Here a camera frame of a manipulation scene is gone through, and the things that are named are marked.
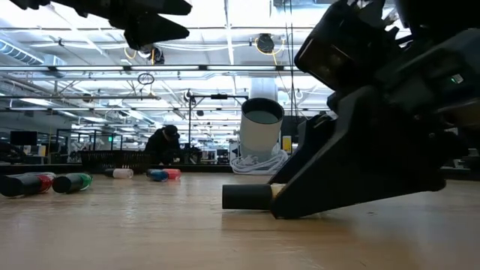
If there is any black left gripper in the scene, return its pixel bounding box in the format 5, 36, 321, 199
48, 0, 193, 52

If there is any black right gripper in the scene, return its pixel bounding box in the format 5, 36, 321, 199
270, 29, 480, 221

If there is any pale yellow nail polish bottle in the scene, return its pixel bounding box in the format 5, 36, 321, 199
221, 182, 286, 211

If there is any teal nail polish bottle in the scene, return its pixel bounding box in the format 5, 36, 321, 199
145, 168, 170, 183

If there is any clear white nail polish bottle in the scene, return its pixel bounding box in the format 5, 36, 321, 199
104, 168, 134, 179

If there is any green nail polish bottle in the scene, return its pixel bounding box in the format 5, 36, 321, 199
52, 172, 94, 194

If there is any red nail polish bottle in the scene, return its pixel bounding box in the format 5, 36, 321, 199
0, 174, 53, 198

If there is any black equipment cabinet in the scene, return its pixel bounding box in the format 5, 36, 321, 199
280, 115, 307, 155

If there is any black pipe stand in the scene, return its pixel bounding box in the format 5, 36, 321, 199
186, 93, 249, 166

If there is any person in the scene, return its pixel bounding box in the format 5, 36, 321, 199
144, 124, 185, 166

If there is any black mesh basket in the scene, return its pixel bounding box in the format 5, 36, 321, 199
76, 149, 154, 176

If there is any black monitor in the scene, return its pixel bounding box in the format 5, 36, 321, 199
10, 130, 38, 146

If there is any black ceiling cord reel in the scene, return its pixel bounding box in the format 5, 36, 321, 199
254, 32, 278, 55
140, 43, 166, 65

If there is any white coiled cable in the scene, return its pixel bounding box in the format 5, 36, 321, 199
229, 148, 290, 176

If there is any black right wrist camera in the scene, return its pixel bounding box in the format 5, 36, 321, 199
294, 0, 402, 95

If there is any black aluminium table frame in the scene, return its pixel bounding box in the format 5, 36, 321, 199
0, 163, 480, 182

